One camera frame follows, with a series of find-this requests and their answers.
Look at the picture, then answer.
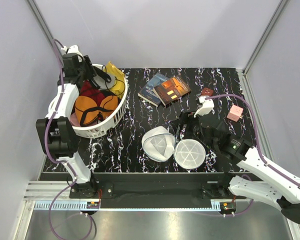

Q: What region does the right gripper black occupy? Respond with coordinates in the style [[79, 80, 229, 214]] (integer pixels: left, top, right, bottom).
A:
[[169, 109, 216, 150]]

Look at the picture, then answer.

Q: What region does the white mesh laundry bag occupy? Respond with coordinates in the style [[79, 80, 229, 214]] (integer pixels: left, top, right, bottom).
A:
[[141, 126, 206, 170]]

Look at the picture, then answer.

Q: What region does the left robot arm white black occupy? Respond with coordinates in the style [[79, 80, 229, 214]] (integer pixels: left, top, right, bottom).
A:
[[35, 51, 98, 198]]

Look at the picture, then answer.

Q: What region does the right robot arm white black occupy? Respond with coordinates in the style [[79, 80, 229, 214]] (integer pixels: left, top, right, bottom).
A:
[[180, 112, 300, 225]]

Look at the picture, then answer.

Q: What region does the dark red bra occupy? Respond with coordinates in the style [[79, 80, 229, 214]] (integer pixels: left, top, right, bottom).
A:
[[79, 81, 105, 104]]

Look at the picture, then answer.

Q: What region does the orange black bra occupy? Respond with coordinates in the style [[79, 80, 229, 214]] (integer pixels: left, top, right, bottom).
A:
[[74, 95, 121, 127]]

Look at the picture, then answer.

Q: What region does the yellow bra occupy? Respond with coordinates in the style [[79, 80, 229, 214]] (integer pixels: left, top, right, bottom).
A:
[[102, 61, 126, 99]]

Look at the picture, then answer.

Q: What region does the white plastic laundry basket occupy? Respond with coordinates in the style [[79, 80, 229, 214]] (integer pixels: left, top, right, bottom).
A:
[[46, 62, 129, 139]]

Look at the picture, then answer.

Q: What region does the dark red cube adapter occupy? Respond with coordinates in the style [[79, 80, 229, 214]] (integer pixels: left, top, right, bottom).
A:
[[200, 87, 214, 97]]

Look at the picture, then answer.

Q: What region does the pink cube adapter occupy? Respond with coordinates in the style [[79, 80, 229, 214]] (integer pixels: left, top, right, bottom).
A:
[[226, 105, 244, 122]]

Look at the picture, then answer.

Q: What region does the orange dark paperback book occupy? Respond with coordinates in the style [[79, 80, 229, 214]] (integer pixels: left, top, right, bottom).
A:
[[153, 75, 191, 106]]

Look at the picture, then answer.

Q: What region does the pink garment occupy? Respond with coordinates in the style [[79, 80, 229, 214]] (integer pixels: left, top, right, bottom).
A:
[[69, 113, 80, 127]]

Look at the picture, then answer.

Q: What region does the blue paperback book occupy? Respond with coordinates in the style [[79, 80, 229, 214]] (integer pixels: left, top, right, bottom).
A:
[[137, 72, 168, 107]]

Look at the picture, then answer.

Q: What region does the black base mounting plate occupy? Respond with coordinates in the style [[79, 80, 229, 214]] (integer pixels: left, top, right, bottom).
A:
[[69, 173, 234, 211]]

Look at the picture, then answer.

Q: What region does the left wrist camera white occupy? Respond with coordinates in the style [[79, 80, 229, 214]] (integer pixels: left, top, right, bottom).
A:
[[60, 45, 83, 57]]

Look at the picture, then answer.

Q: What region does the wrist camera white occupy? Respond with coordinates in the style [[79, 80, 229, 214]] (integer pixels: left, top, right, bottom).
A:
[[193, 95, 215, 118], [60, 45, 83, 57]]

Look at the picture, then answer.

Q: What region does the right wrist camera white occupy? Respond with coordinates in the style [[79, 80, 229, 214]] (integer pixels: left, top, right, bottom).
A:
[[193, 95, 215, 118]]

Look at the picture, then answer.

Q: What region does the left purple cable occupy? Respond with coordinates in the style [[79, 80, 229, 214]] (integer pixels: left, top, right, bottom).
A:
[[44, 38, 97, 239]]

